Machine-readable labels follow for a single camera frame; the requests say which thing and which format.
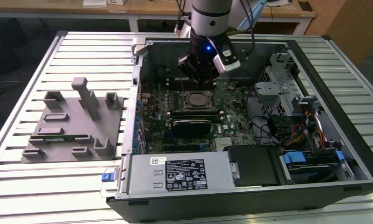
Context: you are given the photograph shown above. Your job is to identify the pale blue teach pendant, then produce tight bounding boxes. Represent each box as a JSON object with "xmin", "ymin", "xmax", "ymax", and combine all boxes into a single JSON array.
[{"xmin": 236, "ymin": 0, "xmax": 268, "ymax": 31}]

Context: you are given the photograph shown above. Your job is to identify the CPU socket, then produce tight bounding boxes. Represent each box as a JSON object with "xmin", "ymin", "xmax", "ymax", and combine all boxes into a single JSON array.
[{"xmin": 181, "ymin": 90, "xmax": 217, "ymax": 111}]

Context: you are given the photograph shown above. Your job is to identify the coloured power wire bundle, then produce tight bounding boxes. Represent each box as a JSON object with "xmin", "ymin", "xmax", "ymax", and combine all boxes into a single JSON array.
[{"xmin": 285, "ymin": 123, "xmax": 328, "ymax": 150}]

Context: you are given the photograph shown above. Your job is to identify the black expansion slot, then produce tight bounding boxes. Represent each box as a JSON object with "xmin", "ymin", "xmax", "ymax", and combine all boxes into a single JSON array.
[{"xmin": 164, "ymin": 144, "xmax": 197, "ymax": 152}]

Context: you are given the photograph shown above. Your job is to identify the grey parts rack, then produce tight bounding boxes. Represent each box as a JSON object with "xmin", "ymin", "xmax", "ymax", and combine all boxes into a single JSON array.
[{"xmin": 20, "ymin": 77, "xmax": 126, "ymax": 164}]

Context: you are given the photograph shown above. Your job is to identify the black camera cable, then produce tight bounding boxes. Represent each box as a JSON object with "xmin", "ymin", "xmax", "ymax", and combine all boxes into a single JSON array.
[{"xmin": 238, "ymin": 0, "xmax": 256, "ymax": 62}]

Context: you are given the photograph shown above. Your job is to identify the black PC case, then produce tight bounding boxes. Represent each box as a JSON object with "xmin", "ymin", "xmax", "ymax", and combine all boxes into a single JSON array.
[{"xmin": 105, "ymin": 34, "xmax": 373, "ymax": 224}]

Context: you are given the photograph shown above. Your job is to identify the perforated metal drive cage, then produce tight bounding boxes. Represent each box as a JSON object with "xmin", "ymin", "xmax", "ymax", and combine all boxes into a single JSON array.
[{"xmin": 253, "ymin": 52, "xmax": 304, "ymax": 119}]

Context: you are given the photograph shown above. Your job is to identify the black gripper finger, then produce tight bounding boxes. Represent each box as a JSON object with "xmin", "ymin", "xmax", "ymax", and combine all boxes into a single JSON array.
[
  {"xmin": 177, "ymin": 53, "xmax": 206, "ymax": 91},
  {"xmin": 205, "ymin": 61, "xmax": 221, "ymax": 91}
]

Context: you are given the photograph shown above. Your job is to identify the black plastic shroud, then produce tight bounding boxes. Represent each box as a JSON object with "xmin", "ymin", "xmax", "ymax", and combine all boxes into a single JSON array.
[{"xmin": 222, "ymin": 144, "xmax": 282, "ymax": 188}]

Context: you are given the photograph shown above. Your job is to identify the grey power supply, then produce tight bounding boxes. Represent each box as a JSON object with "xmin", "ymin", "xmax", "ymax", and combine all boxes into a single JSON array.
[{"xmin": 117, "ymin": 151, "xmax": 237, "ymax": 196}]

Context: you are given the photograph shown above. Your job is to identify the white wrist camera black face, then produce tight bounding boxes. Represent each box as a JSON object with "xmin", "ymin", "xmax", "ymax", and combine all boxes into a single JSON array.
[{"xmin": 213, "ymin": 45, "xmax": 242, "ymax": 72}]

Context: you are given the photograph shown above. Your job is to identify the grey metal case handle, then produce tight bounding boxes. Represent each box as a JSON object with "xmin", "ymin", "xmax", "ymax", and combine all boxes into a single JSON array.
[{"xmin": 130, "ymin": 36, "xmax": 153, "ymax": 62}]

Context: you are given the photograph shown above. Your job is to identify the blue disk carrier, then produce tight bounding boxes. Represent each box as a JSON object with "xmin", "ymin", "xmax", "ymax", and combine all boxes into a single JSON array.
[{"xmin": 281, "ymin": 151, "xmax": 308, "ymax": 166}]

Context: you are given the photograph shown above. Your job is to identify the silver CPU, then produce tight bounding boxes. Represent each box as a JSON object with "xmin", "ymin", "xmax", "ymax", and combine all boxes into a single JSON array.
[{"xmin": 189, "ymin": 93, "xmax": 209, "ymax": 106}]

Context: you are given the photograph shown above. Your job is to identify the wooden cabinet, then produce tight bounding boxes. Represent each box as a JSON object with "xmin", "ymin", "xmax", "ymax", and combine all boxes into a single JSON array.
[{"xmin": 306, "ymin": 0, "xmax": 373, "ymax": 66}]

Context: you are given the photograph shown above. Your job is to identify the black phone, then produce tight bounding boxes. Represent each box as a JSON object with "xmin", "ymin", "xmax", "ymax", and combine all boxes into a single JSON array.
[{"xmin": 298, "ymin": 1, "xmax": 314, "ymax": 12}]

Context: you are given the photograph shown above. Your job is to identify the green motherboard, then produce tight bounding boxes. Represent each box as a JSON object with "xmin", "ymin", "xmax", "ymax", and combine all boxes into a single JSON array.
[{"xmin": 136, "ymin": 77, "xmax": 258, "ymax": 154}]

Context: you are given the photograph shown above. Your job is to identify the silver chipset heatsink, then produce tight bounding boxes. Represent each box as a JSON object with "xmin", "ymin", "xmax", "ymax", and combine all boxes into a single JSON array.
[{"xmin": 214, "ymin": 137, "xmax": 234, "ymax": 152}]

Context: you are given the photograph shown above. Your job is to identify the black graphics card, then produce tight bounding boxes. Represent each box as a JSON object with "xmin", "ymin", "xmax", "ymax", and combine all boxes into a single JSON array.
[{"xmin": 170, "ymin": 119, "xmax": 212, "ymax": 138}]

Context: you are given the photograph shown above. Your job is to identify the wooden desk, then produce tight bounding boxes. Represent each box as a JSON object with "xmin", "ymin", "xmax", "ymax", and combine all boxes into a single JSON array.
[{"xmin": 0, "ymin": 0, "xmax": 318, "ymax": 33}]

